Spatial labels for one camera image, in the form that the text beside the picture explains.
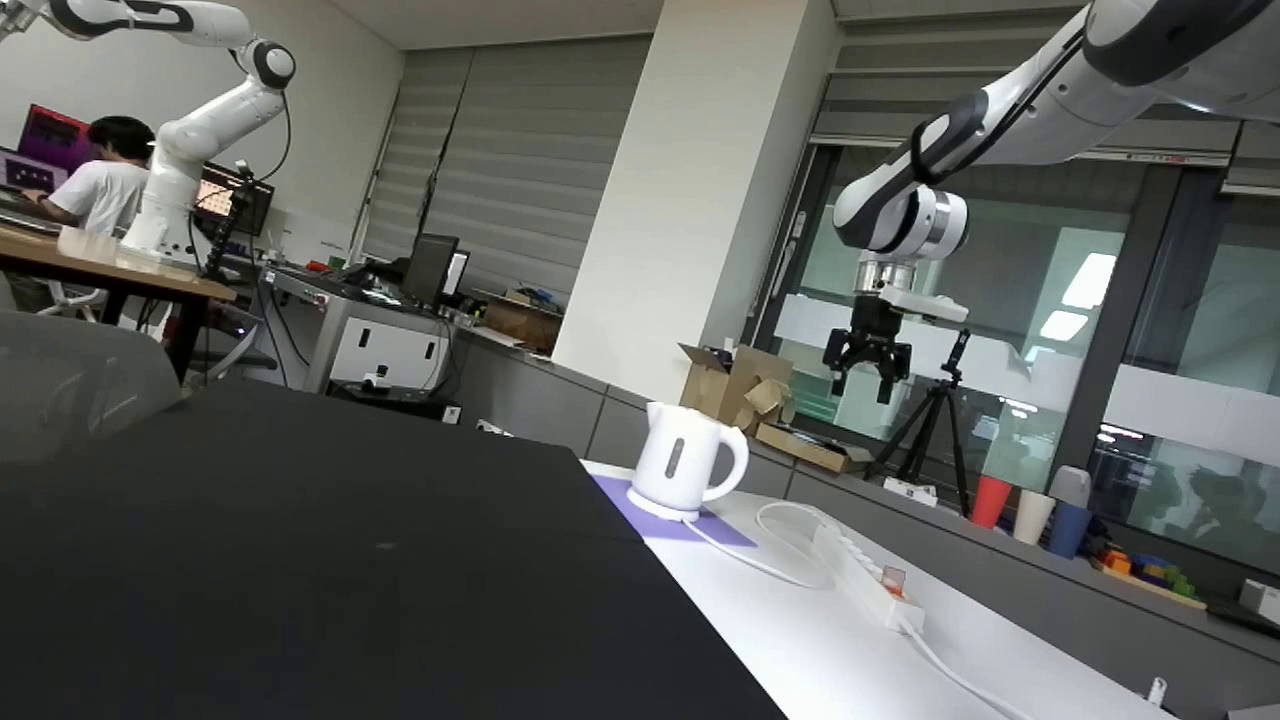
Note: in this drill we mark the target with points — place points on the blue cup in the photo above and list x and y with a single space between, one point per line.
1069 522

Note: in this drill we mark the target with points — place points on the grey mesh chair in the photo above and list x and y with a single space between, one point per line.
72 381

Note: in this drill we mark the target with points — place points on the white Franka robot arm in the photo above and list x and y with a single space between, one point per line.
1041 101

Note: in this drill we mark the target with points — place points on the small white box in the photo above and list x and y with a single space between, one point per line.
1263 602

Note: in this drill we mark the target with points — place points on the monitor with orange screen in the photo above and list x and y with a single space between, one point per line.
233 203

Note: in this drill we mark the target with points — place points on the small white bracket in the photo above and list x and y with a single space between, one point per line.
1156 690

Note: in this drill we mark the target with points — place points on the brown cardboard box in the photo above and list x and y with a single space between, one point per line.
521 321

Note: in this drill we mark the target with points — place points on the red cup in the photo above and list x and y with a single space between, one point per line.
989 503

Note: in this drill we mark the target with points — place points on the black tripod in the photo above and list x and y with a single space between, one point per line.
946 401

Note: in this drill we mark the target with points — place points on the black table board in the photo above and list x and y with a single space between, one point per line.
295 572

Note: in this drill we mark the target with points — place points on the purple mat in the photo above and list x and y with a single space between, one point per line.
627 510

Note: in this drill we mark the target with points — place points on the white electric kettle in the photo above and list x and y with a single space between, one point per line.
673 460

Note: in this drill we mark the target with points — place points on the white cup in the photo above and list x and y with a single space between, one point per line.
1034 519

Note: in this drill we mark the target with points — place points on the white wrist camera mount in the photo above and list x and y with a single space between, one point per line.
923 304

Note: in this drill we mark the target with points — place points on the open cardboard box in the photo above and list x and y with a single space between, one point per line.
726 386

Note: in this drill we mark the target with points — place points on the colourful toys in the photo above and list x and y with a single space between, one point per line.
1148 572

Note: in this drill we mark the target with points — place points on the grey window blinds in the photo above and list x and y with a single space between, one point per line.
880 93
521 163

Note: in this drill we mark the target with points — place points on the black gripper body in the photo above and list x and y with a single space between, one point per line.
871 324

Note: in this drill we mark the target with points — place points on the monitor with purple screen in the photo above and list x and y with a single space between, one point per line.
55 143

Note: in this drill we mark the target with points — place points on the dark desktop monitor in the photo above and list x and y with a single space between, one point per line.
430 266

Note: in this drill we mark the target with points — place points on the wooden table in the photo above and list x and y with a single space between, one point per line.
122 275

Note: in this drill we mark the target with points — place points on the white drawer cabinet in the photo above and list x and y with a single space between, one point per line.
388 354

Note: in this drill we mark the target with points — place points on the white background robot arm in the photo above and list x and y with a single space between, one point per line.
201 124

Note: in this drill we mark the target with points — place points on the seated person white shirt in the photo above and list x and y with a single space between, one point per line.
104 184

